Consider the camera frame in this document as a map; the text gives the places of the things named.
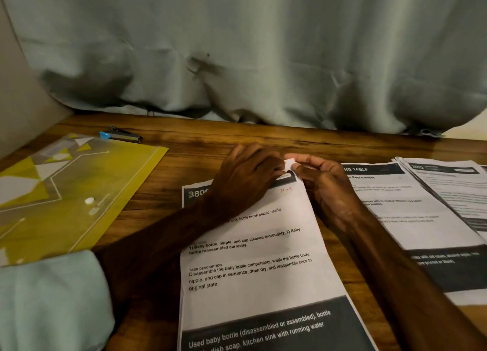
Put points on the person's right hand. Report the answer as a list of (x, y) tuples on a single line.
[(331, 191)]

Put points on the person's left hand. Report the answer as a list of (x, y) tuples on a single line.
[(243, 181)]

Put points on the wash baby bottle paper stack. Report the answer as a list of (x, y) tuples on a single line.
[(259, 278)]

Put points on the yellow patterned folder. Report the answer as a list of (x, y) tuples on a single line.
[(68, 195)]

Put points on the person's right forearm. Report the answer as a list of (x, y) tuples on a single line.
[(418, 286)]

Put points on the person's left forearm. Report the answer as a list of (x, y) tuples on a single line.
[(99, 278)]

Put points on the blue pen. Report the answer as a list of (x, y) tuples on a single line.
[(120, 135)]

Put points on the pale green curtain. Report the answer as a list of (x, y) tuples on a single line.
[(251, 42)]

